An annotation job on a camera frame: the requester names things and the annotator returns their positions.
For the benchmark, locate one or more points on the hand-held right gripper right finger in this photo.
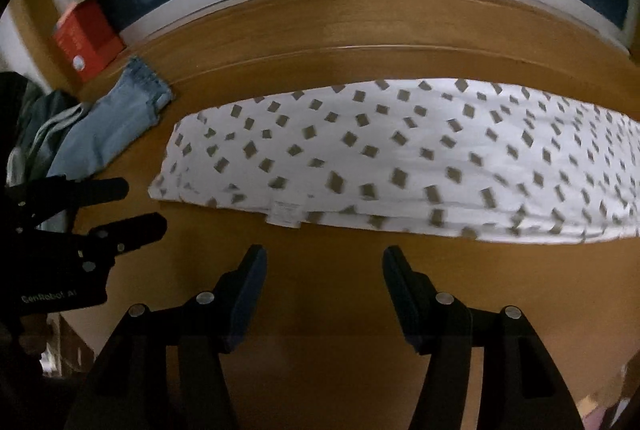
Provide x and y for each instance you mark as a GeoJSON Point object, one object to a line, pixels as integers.
{"type": "Point", "coordinates": [397, 295]}

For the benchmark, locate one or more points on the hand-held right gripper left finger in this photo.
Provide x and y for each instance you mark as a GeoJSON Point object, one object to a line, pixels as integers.
{"type": "Point", "coordinates": [252, 295]}

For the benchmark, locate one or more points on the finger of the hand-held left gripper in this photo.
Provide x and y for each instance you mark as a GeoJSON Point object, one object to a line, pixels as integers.
{"type": "Point", "coordinates": [85, 192]}
{"type": "Point", "coordinates": [135, 230]}

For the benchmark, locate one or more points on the white diamond-print garment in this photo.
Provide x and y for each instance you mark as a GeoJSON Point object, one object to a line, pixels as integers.
{"type": "Point", "coordinates": [400, 160]}

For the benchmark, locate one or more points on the grey-green garment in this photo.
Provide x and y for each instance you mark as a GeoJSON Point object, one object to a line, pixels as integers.
{"type": "Point", "coordinates": [47, 135]}

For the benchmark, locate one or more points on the blue denim jeans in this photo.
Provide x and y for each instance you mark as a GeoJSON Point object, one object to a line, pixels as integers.
{"type": "Point", "coordinates": [110, 125]}

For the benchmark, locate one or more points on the dark garment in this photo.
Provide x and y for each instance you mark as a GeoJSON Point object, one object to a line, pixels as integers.
{"type": "Point", "coordinates": [12, 120]}

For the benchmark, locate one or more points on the red box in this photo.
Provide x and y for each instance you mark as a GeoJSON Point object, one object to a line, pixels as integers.
{"type": "Point", "coordinates": [87, 40]}

